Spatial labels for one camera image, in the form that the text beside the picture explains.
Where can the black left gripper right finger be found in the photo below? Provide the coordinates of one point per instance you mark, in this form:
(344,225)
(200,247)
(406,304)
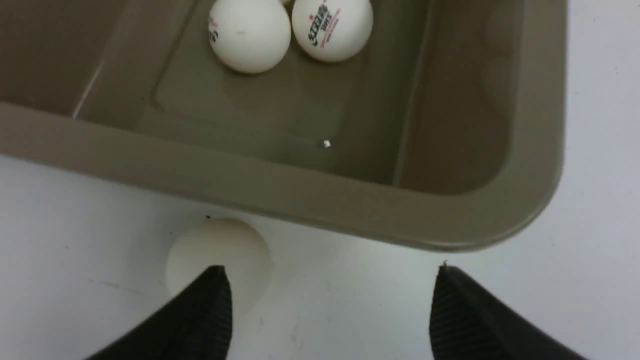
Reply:
(467,322)

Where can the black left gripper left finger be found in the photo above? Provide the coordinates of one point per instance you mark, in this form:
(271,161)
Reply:
(197,324)

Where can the white ping-pong ball with logo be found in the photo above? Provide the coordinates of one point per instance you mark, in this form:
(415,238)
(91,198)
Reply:
(249,36)

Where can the tan plastic bin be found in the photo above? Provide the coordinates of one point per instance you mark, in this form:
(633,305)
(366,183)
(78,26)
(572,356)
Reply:
(446,132)

